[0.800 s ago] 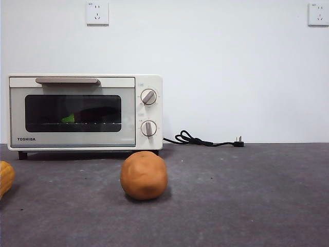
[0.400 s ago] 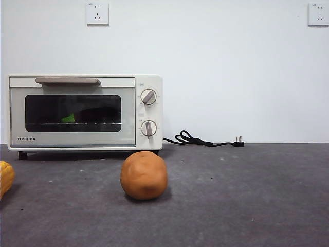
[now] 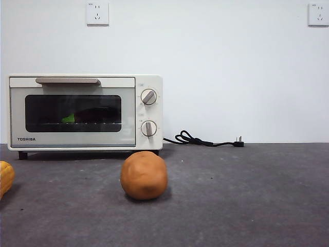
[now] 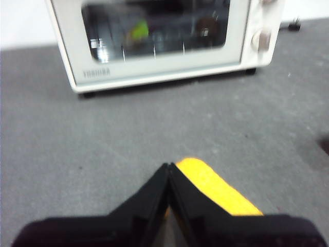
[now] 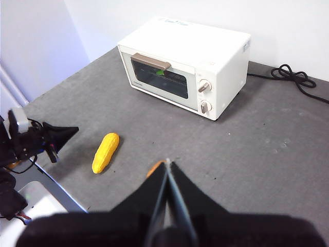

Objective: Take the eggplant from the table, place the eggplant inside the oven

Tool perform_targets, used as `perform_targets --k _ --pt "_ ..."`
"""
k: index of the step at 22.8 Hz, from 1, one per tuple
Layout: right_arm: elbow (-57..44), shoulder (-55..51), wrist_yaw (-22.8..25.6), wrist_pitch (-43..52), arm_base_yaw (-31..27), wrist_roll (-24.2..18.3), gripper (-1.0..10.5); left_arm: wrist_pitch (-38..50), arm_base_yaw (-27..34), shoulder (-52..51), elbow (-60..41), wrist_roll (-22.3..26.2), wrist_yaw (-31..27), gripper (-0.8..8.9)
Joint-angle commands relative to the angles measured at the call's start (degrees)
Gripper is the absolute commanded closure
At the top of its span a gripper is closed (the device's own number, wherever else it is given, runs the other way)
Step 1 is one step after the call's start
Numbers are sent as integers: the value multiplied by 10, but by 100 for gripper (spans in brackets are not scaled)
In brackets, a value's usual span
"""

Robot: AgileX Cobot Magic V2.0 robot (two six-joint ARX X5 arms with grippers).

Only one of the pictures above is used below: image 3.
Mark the purple eggplant with green stem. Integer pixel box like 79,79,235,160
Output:
61,105,121,124

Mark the glass oven door with handle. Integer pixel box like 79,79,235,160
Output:
9,76,136,148

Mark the round oven knob upright pointer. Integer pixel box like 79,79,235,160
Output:
140,120,158,139

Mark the cream toaster oven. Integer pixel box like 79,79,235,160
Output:
7,74,163,161

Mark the round oven knob tilted pointer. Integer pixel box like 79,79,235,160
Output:
140,89,158,105

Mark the brown potato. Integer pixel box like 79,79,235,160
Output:
120,151,169,201

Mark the yellow corn cob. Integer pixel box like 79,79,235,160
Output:
0,161,15,199

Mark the black power cord with plug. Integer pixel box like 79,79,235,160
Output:
163,130,245,148

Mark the metal wire oven rack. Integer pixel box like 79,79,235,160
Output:
30,121,122,126

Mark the white wall socket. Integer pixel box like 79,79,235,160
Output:
86,2,110,26
308,3,329,26

